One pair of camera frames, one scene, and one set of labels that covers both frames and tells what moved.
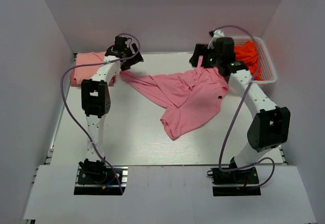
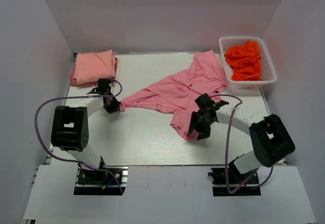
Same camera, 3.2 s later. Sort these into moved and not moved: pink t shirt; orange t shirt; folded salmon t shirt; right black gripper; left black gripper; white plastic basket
Moved: pink t shirt; right black gripper; left black gripper
Not moved: white plastic basket; orange t shirt; folded salmon t shirt
